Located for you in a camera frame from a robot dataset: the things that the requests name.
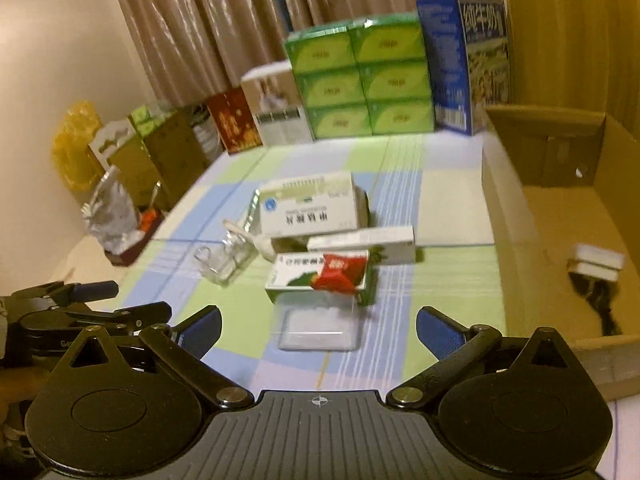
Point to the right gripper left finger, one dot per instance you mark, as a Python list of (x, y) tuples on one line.
[(180, 350)]

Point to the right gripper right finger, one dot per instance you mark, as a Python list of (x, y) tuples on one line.
[(458, 350)]

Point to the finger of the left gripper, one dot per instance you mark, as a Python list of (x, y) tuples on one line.
[(138, 317), (90, 292)]

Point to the wire rack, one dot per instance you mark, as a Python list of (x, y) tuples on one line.
[(219, 262)]

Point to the long white slim box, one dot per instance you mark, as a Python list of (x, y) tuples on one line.
[(386, 245)]

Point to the clear plastic case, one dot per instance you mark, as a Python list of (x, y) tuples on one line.
[(317, 321)]

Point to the green white medicine box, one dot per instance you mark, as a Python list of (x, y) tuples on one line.
[(292, 271)]

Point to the red snack packet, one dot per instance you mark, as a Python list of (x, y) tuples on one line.
[(340, 273)]

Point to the white power adapter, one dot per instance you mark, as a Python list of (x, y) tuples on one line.
[(596, 262)]

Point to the large white medicine box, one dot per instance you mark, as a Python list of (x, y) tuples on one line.
[(308, 205)]

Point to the silver foil pouch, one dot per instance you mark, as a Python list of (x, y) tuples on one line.
[(251, 219)]

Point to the dark tray with clutter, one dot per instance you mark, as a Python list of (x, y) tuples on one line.
[(120, 227)]

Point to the person left hand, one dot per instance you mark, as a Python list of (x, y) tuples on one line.
[(18, 385)]

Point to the yellow plastic bag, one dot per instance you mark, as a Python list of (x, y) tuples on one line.
[(71, 154)]

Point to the brown paper bag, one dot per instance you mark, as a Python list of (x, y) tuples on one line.
[(160, 151)]

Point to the checkered tablecloth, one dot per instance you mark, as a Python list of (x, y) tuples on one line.
[(429, 226)]

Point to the brown cardboard box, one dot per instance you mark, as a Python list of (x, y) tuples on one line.
[(554, 178)]

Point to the red gift box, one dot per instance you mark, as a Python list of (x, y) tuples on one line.
[(234, 121)]

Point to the white product box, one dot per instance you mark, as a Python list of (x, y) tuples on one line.
[(273, 98)]

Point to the green tissue box pack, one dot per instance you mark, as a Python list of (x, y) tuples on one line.
[(364, 77)]

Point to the beige curtain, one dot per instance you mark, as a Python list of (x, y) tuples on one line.
[(192, 49)]

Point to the blue milk carton box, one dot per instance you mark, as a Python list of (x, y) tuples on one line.
[(467, 50)]

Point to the wooden door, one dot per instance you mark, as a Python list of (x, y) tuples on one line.
[(576, 54)]

